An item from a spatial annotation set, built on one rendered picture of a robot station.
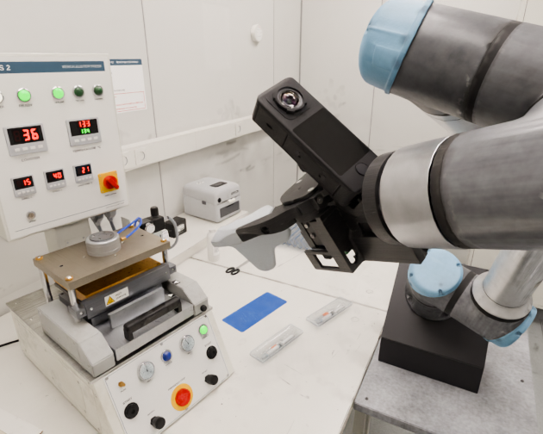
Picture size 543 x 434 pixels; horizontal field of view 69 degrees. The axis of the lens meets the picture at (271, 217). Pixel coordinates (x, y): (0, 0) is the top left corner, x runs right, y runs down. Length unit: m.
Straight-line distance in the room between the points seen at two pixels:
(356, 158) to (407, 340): 0.91
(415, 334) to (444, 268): 0.27
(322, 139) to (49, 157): 0.88
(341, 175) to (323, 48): 2.96
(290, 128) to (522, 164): 0.16
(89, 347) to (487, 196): 0.86
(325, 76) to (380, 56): 2.90
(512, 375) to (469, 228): 1.11
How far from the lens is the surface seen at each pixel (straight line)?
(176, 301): 1.02
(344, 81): 3.20
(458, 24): 0.34
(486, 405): 1.23
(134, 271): 1.06
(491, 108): 0.33
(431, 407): 1.17
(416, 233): 0.27
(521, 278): 0.86
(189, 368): 1.08
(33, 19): 1.63
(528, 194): 0.23
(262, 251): 0.39
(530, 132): 0.24
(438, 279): 0.98
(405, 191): 0.26
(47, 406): 1.23
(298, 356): 1.23
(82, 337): 0.98
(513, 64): 0.32
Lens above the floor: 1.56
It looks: 22 degrees down
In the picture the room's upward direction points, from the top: straight up
